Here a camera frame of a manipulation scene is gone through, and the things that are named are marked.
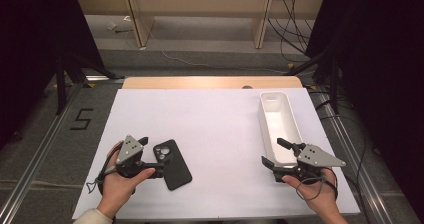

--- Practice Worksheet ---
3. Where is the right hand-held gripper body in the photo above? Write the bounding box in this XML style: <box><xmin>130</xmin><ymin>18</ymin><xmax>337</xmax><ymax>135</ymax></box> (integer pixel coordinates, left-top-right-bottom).
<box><xmin>273</xmin><ymin>143</ymin><xmax>347</xmax><ymax>186</ymax></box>

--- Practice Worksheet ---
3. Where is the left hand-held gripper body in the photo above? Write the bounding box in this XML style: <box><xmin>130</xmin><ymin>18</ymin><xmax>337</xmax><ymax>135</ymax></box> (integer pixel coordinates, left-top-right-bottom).
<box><xmin>114</xmin><ymin>134</ymin><xmax>150</xmax><ymax>179</ymax></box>

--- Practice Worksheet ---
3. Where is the white plastic bin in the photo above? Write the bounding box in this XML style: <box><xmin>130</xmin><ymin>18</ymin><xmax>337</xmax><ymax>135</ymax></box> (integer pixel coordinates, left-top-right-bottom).
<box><xmin>257</xmin><ymin>91</ymin><xmax>305</xmax><ymax>169</ymax></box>

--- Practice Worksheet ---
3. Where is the black phone case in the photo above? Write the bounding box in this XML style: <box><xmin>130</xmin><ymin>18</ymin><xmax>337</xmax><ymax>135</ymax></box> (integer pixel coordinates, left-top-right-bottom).
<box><xmin>152</xmin><ymin>138</ymin><xmax>193</xmax><ymax>192</ymax></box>

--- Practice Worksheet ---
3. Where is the person's left hand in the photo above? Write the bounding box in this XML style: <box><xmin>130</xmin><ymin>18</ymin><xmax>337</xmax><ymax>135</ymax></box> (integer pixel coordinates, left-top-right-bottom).
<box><xmin>97</xmin><ymin>141</ymin><xmax>157</xmax><ymax>219</ymax></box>

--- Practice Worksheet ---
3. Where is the person's right hand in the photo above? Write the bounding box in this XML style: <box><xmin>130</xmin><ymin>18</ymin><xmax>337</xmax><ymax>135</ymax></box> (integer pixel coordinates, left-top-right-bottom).
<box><xmin>281</xmin><ymin>167</ymin><xmax>348</xmax><ymax>224</ymax></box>

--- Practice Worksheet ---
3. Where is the white table cover sheet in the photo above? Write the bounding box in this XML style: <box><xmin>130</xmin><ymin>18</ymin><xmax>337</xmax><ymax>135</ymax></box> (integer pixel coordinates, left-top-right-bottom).
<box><xmin>71</xmin><ymin>87</ymin><xmax>362</xmax><ymax>221</ymax></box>

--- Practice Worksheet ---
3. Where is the black metal stand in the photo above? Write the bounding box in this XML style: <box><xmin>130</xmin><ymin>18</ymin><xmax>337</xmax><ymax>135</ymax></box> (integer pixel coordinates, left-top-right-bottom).
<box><xmin>284</xmin><ymin>47</ymin><xmax>341</xmax><ymax>115</ymax></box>
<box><xmin>54</xmin><ymin>52</ymin><xmax>126</xmax><ymax>116</ymax></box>

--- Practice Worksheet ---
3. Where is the dark curtain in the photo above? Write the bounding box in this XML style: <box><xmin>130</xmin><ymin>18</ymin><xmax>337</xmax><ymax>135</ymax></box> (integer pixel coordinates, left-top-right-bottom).
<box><xmin>0</xmin><ymin>0</ymin><xmax>106</xmax><ymax>149</ymax></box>
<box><xmin>304</xmin><ymin>0</ymin><xmax>424</xmax><ymax>215</ymax></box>

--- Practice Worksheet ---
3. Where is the light wooden shelf unit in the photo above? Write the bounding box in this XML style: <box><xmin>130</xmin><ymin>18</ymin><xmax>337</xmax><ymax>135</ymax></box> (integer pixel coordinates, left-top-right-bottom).
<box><xmin>73</xmin><ymin>0</ymin><xmax>326</xmax><ymax>50</ymax></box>

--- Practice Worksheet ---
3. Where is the aluminium floor rail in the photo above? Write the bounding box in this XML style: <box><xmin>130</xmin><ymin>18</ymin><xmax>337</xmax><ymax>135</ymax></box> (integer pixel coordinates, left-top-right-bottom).
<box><xmin>313</xmin><ymin>89</ymin><xmax>397</xmax><ymax>224</ymax></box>
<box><xmin>0</xmin><ymin>75</ymin><xmax>124</xmax><ymax>222</ymax></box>

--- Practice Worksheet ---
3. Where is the thin black floor cable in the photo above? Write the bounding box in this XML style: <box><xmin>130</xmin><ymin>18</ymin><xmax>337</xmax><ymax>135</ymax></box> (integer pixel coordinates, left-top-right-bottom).
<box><xmin>314</xmin><ymin>95</ymin><xmax>369</xmax><ymax>224</ymax></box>

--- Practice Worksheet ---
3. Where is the bundle of black cables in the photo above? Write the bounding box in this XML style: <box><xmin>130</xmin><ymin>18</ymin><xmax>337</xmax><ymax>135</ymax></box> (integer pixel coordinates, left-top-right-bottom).
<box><xmin>267</xmin><ymin>0</ymin><xmax>316</xmax><ymax>64</ymax></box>

